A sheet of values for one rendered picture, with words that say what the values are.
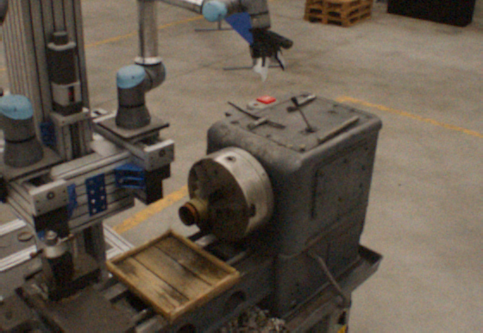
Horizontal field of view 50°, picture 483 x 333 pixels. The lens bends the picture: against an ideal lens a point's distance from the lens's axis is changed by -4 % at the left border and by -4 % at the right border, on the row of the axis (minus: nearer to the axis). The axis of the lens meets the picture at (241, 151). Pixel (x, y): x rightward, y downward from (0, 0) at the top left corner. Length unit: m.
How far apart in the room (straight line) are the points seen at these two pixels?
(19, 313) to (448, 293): 2.42
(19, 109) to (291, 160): 0.95
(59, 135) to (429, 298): 2.22
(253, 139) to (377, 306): 1.54
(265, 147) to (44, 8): 0.97
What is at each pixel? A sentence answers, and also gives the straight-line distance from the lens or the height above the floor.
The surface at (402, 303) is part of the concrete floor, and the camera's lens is 3.21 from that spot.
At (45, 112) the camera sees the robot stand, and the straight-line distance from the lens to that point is 2.23.
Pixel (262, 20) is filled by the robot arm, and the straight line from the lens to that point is 2.00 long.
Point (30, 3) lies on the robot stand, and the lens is 2.11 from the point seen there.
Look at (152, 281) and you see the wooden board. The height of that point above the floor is 0.89.
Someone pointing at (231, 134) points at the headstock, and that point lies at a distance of 1.97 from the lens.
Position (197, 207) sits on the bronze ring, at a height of 1.11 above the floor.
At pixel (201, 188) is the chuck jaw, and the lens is 1.83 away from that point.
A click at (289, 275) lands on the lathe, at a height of 0.76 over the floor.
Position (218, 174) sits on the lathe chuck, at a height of 1.19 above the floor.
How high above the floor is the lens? 2.07
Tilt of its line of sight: 27 degrees down
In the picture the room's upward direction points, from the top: 2 degrees clockwise
